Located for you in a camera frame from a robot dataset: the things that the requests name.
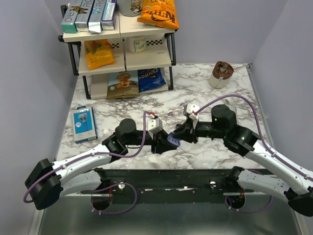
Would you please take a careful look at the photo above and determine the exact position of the orange snack bag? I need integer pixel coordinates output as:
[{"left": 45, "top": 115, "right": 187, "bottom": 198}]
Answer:
[{"left": 84, "top": 39, "right": 115, "bottom": 70}]

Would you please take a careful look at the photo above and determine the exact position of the white patterned mug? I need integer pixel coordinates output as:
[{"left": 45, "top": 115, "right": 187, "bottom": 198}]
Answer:
[{"left": 127, "top": 36, "right": 146, "bottom": 54}]

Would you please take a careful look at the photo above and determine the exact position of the brown-topped white cup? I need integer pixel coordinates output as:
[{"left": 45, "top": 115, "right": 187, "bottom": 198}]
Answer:
[{"left": 209, "top": 61, "right": 234, "bottom": 89}]

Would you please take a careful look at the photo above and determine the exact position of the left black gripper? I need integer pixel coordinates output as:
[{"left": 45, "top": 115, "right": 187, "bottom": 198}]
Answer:
[{"left": 124, "top": 129, "right": 177, "bottom": 155}]

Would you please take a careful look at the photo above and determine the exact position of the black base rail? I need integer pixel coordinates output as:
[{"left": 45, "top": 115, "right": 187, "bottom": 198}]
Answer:
[{"left": 80, "top": 167, "right": 255, "bottom": 204}]

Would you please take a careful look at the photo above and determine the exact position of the brown chips bag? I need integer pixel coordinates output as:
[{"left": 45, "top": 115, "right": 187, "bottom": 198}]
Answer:
[{"left": 106, "top": 71, "right": 140, "bottom": 100}]

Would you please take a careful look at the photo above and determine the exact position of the blue-purple earbud charging case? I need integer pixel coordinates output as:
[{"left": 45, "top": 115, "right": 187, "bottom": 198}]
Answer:
[{"left": 167, "top": 132, "right": 180, "bottom": 147}]

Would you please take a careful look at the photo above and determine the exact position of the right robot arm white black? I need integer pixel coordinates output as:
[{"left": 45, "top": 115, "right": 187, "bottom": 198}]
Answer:
[{"left": 172, "top": 104, "right": 313, "bottom": 217}]

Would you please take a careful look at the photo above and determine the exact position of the teal toothpaste box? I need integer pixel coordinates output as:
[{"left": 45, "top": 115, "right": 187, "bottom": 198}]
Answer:
[{"left": 61, "top": 0, "right": 82, "bottom": 33}]

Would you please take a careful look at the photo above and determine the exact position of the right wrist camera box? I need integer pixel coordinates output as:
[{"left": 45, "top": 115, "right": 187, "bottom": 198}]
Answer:
[{"left": 183, "top": 103, "right": 200, "bottom": 120}]

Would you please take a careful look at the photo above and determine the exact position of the orange kettle chips bag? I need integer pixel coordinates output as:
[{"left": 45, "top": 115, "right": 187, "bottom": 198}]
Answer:
[{"left": 137, "top": 0, "right": 179, "bottom": 30}]

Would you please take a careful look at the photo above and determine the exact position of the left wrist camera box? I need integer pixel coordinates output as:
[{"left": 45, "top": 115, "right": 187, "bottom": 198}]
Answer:
[{"left": 148, "top": 118, "right": 163, "bottom": 136}]

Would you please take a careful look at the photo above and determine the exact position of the beige black shelf rack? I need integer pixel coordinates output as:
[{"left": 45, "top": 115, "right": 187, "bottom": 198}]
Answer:
[{"left": 58, "top": 13, "right": 176, "bottom": 99}]

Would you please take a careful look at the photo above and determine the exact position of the purple white toothpaste box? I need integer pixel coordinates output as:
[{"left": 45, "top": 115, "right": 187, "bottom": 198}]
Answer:
[{"left": 101, "top": 0, "right": 117, "bottom": 30}]

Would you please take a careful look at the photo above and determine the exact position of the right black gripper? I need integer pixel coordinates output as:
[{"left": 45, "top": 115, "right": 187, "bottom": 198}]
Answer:
[{"left": 173, "top": 117, "right": 226, "bottom": 144}]

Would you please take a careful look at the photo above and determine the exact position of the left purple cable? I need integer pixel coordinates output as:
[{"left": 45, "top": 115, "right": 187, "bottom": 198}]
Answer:
[{"left": 23, "top": 111, "right": 157, "bottom": 215}]

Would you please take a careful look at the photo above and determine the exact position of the grey cartoon mug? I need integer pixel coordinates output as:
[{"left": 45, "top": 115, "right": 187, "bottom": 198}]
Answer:
[{"left": 117, "top": 0, "right": 142, "bottom": 17}]

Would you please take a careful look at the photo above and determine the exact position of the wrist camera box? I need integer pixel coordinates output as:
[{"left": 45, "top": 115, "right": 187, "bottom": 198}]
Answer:
[
  {"left": 148, "top": 118, "right": 163, "bottom": 136},
  {"left": 183, "top": 103, "right": 200, "bottom": 120}
]

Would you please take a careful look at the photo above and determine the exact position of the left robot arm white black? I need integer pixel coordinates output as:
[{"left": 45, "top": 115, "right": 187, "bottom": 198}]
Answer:
[{"left": 23, "top": 117, "right": 180, "bottom": 210}]

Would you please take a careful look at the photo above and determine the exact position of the blue razor package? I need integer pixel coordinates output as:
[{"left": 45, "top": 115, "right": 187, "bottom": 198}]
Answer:
[{"left": 71, "top": 106, "right": 98, "bottom": 144}]

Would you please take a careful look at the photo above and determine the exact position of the blue doritos bag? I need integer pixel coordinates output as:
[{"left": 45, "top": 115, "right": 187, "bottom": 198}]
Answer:
[{"left": 137, "top": 68, "right": 166, "bottom": 93}]

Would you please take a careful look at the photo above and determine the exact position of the blue silver toothpaste box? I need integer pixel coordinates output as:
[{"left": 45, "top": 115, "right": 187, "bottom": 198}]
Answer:
[{"left": 88, "top": 0, "right": 107, "bottom": 34}]

